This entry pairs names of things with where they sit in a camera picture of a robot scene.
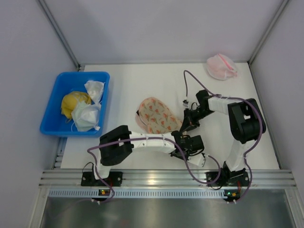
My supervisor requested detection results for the floral mesh bra laundry bag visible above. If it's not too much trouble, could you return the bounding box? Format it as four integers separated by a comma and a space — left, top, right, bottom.
135, 97, 182, 134

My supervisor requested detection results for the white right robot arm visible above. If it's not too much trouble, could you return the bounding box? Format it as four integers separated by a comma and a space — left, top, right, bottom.
180, 90, 266, 189

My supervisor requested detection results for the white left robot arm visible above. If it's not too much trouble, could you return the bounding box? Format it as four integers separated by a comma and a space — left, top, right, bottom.
93, 125, 204, 180

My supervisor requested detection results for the pink mesh laundry pouch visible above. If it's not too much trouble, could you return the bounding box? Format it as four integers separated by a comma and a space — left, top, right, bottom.
206, 54, 238, 81

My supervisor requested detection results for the yellow bra in bin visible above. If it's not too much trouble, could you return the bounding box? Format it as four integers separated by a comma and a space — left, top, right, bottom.
61, 91, 91, 119

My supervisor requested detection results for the blue plastic bin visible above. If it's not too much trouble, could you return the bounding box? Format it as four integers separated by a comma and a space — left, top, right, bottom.
40, 71, 110, 138

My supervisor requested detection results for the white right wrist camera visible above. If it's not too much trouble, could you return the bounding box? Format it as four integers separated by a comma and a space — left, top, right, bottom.
182, 99, 189, 108

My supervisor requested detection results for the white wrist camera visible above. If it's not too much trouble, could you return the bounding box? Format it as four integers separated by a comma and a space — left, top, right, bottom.
188, 153, 206, 167
182, 99, 189, 108

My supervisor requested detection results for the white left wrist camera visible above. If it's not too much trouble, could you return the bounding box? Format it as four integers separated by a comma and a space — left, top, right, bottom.
188, 153, 206, 167

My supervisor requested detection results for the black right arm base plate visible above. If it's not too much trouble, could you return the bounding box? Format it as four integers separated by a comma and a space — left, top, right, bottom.
206, 171, 250, 190

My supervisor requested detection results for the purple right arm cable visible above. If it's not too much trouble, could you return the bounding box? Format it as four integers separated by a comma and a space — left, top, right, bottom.
183, 69, 263, 204

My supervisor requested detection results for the white slotted cable duct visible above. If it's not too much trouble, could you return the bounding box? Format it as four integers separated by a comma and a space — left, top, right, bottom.
48, 188, 239, 199

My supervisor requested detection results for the aluminium mounting rail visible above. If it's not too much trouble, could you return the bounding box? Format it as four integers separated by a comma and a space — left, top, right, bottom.
38, 169, 296, 189

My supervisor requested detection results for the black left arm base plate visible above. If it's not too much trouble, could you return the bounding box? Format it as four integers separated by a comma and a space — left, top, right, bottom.
80, 171, 123, 187

